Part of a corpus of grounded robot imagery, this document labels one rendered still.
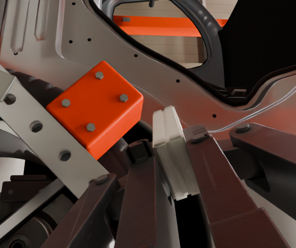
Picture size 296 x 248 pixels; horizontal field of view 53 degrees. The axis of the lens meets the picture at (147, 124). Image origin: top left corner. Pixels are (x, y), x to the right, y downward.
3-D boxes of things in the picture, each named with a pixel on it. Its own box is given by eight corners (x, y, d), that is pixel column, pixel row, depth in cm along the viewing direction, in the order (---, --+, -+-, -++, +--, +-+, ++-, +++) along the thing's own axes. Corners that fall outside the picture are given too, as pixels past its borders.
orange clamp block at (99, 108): (93, 165, 38) (141, 119, 41) (86, 149, 31) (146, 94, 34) (57, 128, 40) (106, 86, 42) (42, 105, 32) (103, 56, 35)
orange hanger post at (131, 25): (76, 34, 368) (268, 39, 388) (73, 23, 350) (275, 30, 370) (77, 21, 374) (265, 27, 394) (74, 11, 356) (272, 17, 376)
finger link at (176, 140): (167, 140, 13) (182, 135, 13) (162, 108, 20) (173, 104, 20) (189, 197, 14) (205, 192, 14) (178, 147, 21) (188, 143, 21)
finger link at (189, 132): (192, 164, 12) (266, 138, 11) (180, 129, 17) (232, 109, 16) (204, 196, 12) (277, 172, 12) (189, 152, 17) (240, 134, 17)
